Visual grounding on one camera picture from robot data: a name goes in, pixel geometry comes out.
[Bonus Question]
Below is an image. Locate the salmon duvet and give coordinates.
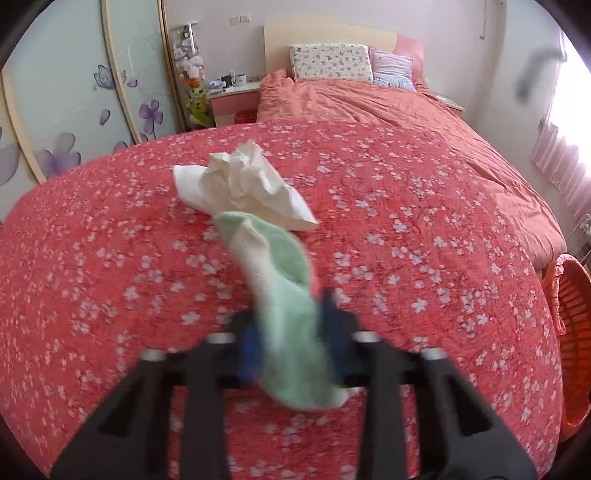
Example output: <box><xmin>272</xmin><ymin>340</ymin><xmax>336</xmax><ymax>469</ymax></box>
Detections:
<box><xmin>256</xmin><ymin>68</ymin><xmax>567</xmax><ymax>274</ymax></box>

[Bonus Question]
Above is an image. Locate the wardrobe with purple flowers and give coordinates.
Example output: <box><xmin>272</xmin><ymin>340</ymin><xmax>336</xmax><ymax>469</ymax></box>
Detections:
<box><xmin>0</xmin><ymin>0</ymin><xmax>186</xmax><ymax>223</ymax></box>

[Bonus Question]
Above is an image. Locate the nightstand with book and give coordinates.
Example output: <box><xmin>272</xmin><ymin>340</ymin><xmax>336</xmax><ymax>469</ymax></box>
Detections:
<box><xmin>433</xmin><ymin>92</ymin><xmax>465</xmax><ymax>114</ymax></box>

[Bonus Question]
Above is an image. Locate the orange plastic basket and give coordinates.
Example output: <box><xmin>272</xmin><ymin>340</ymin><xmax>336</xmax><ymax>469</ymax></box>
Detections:
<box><xmin>542</xmin><ymin>253</ymin><xmax>591</xmax><ymax>431</ymax></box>

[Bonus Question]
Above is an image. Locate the hanging plush toy rack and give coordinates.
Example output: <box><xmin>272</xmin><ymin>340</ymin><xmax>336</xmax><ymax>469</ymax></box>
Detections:
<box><xmin>169</xmin><ymin>21</ymin><xmax>216</xmax><ymax>130</ymax></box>

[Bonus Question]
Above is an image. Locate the green and white sock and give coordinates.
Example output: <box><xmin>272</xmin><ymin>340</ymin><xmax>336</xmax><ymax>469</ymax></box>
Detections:
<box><xmin>215</xmin><ymin>211</ymin><xmax>366</xmax><ymax>411</ymax></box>

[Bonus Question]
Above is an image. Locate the floral white pillow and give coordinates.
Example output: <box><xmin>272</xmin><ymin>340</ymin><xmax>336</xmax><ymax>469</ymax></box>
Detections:
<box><xmin>289</xmin><ymin>44</ymin><xmax>374</xmax><ymax>84</ymax></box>

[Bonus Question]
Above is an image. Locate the plain pink pillow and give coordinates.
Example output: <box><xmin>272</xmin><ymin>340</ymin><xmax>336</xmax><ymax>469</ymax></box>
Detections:
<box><xmin>392</xmin><ymin>34</ymin><xmax>426</xmax><ymax>86</ymax></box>

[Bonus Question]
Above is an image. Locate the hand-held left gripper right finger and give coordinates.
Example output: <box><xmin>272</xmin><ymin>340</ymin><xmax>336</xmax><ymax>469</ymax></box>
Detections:
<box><xmin>321</xmin><ymin>290</ymin><xmax>539</xmax><ymax>480</ymax></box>

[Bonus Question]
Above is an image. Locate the cream bed headboard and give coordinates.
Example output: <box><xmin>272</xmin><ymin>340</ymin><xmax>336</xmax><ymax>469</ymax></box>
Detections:
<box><xmin>263</xmin><ymin>15</ymin><xmax>399</xmax><ymax>80</ymax></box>

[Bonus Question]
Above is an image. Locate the white tissue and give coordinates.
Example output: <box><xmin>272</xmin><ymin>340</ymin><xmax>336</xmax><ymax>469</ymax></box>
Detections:
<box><xmin>173</xmin><ymin>141</ymin><xmax>321</xmax><ymax>232</ymax></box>

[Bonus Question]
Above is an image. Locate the red floral blanket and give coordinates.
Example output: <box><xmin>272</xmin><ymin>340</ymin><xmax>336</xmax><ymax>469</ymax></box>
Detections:
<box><xmin>0</xmin><ymin>121</ymin><xmax>567</xmax><ymax>480</ymax></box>

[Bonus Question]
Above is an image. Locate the pink and white nightstand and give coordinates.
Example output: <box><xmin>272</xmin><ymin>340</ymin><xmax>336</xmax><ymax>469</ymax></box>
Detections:
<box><xmin>209</xmin><ymin>83</ymin><xmax>262</xmax><ymax>128</ymax></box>

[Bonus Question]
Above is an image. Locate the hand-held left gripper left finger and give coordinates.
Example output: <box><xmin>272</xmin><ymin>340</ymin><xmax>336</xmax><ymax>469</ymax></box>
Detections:
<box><xmin>50</xmin><ymin>311</ymin><xmax>265</xmax><ymax>480</ymax></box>

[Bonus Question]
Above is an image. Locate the pink curtain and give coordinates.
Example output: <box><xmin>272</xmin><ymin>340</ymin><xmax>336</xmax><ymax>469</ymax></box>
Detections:
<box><xmin>529</xmin><ymin>28</ymin><xmax>591</xmax><ymax>219</ymax></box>

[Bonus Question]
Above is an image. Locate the striped pink pillow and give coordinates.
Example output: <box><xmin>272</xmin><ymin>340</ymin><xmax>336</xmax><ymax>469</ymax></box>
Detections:
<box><xmin>369</xmin><ymin>50</ymin><xmax>417</xmax><ymax>91</ymax></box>

